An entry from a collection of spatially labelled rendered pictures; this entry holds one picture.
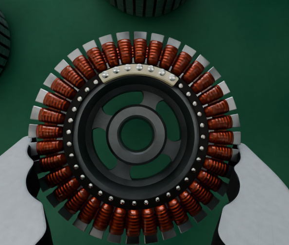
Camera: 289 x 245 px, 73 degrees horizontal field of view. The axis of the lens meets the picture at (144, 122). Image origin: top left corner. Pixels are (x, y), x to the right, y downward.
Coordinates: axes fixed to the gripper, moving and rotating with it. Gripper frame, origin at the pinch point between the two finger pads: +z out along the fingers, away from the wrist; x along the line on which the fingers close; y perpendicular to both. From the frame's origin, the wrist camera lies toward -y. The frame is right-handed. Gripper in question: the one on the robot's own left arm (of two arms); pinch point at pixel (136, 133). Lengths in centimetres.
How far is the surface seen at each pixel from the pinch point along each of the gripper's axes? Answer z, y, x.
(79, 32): 11.7, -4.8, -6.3
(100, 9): 13.0, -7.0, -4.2
